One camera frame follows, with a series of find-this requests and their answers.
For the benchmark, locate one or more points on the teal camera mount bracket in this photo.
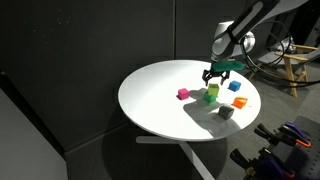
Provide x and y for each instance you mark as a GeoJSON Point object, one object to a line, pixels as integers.
{"type": "Point", "coordinates": [228, 65]}

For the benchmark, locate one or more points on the purple orange clamp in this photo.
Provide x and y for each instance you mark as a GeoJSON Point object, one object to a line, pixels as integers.
{"type": "Point", "coordinates": [298, 133]}

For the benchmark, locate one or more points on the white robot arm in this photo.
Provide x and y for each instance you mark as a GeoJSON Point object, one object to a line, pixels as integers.
{"type": "Point", "coordinates": [240, 23]}

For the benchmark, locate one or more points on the grey block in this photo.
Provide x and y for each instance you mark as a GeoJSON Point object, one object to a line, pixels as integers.
{"type": "Point", "coordinates": [226, 112]}

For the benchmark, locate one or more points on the magenta block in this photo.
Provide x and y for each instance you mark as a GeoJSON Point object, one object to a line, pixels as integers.
{"type": "Point", "coordinates": [183, 94]}

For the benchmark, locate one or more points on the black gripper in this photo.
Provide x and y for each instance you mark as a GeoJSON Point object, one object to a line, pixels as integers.
{"type": "Point", "coordinates": [216, 73]}

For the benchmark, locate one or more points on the perforated metal board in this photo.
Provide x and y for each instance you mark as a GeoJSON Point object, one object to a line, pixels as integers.
{"type": "Point", "coordinates": [305, 160]}

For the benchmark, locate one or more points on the wooden chair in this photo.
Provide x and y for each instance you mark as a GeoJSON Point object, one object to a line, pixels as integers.
{"type": "Point", "coordinates": [290, 63]}

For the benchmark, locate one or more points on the orange block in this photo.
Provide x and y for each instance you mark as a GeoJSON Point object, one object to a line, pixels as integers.
{"type": "Point", "coordinates": [240, 102]}

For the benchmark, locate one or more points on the white table base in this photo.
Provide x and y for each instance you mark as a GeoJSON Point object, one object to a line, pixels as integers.
{"type": "Point", "coordinates": [193, 156]}

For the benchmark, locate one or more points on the large purple clamp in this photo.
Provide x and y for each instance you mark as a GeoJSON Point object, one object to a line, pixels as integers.
{"type": "Point", "coordinates": [266, 165]}

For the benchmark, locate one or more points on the light green block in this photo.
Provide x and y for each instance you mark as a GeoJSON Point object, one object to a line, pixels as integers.
{"type": "Point", "coordinates": [213, 90]}

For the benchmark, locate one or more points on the blue block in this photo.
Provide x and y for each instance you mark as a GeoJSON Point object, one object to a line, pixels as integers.
{"type": "Point", "coordinates": [234, 86]}

